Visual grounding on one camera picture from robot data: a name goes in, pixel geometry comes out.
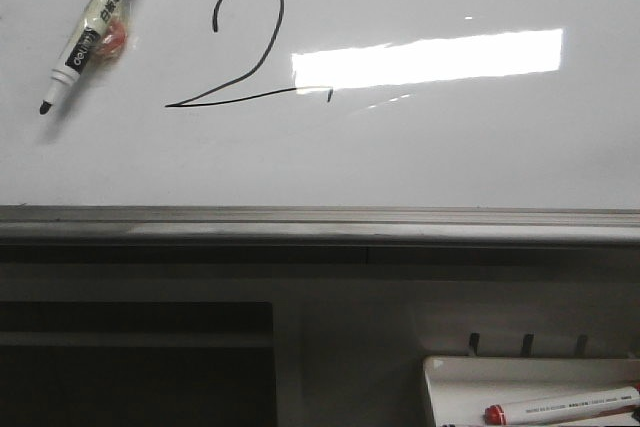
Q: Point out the round orange magnet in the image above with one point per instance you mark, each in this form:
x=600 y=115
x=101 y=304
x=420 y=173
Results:
x=114 y=41

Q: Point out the black white marker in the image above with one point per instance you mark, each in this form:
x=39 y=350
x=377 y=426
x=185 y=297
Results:
x=89 y=32

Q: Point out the white marker tray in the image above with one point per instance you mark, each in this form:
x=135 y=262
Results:
x=457 y=390

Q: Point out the red capped white marker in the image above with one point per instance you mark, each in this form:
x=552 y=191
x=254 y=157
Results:
x=563 y=408

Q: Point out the white whiteboard with aluminium frame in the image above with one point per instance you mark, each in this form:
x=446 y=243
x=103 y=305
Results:
x=349 y=120

